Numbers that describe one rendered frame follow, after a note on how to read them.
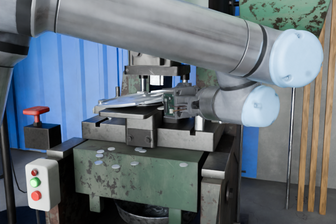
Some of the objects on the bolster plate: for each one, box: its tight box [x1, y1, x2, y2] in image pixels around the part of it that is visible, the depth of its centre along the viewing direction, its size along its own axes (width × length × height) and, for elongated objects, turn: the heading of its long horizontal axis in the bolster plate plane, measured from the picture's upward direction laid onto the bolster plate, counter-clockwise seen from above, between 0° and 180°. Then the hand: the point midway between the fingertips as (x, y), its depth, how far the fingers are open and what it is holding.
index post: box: [194, 116, 205, 131], centre depth 87 cm, size 3×3×10 cm
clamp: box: [93, 87, 121, 114], centre depth 109 cm, size 6×17×10 cm
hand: (167, 98), depth 82 cm, fingers closed
